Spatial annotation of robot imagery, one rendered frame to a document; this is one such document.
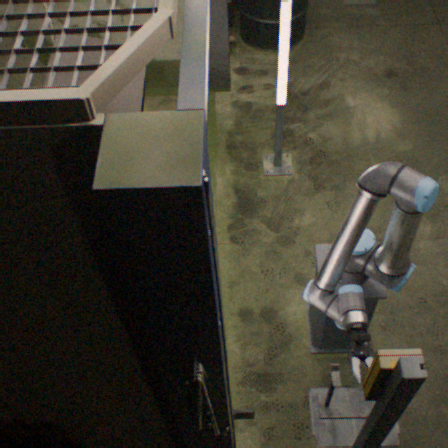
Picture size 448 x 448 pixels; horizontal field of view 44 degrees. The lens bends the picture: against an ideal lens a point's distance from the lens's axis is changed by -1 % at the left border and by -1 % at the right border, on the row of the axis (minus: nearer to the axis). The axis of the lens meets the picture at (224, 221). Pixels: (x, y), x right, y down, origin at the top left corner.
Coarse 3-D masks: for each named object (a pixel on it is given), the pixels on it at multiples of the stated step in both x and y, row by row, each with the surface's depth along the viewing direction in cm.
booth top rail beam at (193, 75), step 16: (192, 0) 121; (208, 0) 126; (192, 16) 118; (208, 16) 124; (192, 32) 114; (208, 32) 122; (192, 48) 111; (192, 64) 108; (192, 80) 106; (192, 96) 103
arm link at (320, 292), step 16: (368, 176) 200; (384, 176) 196; (368, 192) 201; (384, 192) 200; (352, 208) 208; (368, 208) 204; (352, 224) 208; (336, 240) 214; (352, 240) 210; (336, 256) 214; (320, 272) 221; (336, 272) 217; (320, 288) 221; (320, 304) 222
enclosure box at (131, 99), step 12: (72, 36) 214; (60, 60) 205; (72, 60) 206; (84, 60) 207; (96, 60) 209; (48, 72) 201; (60, 72) 202; (72, 72) 203; (84, 72) 204; (144, 72) 209; (60, 84) 198; (132, 84) 204; (144, 84) 235; (120, 96) 200; (132, 96) 201; (144, 96) 238; (108, 108) 195; (120, 108) 196; (132, 108) 197
